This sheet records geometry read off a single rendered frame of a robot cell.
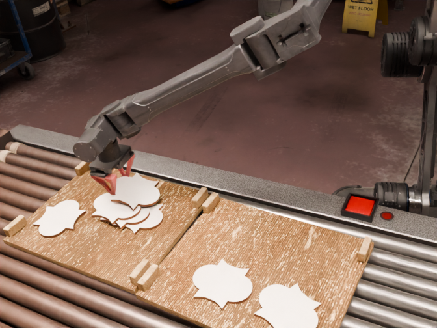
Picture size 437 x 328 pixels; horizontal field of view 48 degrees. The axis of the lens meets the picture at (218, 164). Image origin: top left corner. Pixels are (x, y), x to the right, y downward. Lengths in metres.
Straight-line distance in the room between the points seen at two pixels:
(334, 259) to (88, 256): 0.57
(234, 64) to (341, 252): 0.47
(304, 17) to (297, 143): 2.21
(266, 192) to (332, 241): 0.25
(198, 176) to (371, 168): 1.69
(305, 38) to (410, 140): 2.29
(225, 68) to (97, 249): 0.53
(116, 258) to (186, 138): 2.15
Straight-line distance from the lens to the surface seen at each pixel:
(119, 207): 1.28
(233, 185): 1.35
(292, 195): 1.31
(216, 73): 1.03
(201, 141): 3.23
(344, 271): 1.11
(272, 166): 2.94
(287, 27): 0.97
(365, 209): 1.26
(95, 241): 1.25
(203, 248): 1.16
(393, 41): 2.06
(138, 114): 1.13
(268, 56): 0.99
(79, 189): 1.43
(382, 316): 1.07
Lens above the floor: 1.76
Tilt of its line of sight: 36 degrees down
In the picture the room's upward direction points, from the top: 7 degrees counter-clockwise
